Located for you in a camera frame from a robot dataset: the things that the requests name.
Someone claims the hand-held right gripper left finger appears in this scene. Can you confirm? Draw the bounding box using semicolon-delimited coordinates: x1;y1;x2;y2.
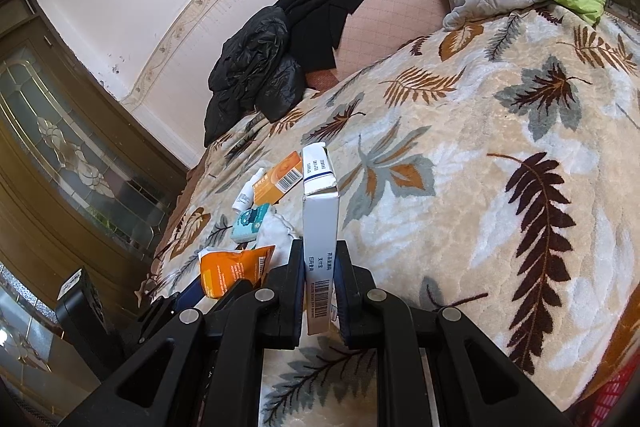
60;238;307;427

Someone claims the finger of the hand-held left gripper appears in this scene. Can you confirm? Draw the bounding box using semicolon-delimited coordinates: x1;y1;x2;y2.
135;279;207;339

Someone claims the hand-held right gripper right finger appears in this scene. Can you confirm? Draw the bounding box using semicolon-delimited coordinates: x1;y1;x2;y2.
334;239;576;427

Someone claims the white barcode box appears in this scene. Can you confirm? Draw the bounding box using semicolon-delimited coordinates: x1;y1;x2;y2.
301;143;342;337

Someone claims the red plastic basket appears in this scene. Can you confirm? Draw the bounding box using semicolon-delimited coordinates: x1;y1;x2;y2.
570;369;633;427

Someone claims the orange snack packet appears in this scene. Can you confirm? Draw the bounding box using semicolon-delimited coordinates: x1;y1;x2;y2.
199;245;277;299

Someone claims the white tissue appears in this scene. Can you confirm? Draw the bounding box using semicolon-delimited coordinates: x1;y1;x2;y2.
252;207;301;253

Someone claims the teal packet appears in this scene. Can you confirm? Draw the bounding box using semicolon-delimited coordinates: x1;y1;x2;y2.
230;204;272;244

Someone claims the black box appliance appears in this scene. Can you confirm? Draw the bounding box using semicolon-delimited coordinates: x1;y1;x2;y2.
55;268;126;368

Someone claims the small white bottle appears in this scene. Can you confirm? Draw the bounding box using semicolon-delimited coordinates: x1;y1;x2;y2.
232;168;266;214

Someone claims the orange white box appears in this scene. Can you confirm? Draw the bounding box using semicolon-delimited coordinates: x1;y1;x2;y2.
252;152;305;206

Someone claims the leaf printed blanket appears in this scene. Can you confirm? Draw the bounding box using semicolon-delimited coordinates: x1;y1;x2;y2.
137;4;640;427

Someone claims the wooden door with glass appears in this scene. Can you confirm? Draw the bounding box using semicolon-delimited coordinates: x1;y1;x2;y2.
0;0;193;258
0;259;101;413

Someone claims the black puffer jacket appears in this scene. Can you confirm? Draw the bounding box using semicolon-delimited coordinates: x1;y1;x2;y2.
204;5;306;146

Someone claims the black cloth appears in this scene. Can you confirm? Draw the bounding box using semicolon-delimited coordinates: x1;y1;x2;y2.
275;0;373;72

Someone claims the pink sofa backrest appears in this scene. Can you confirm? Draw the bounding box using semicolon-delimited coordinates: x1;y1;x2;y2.
306;0;448;94

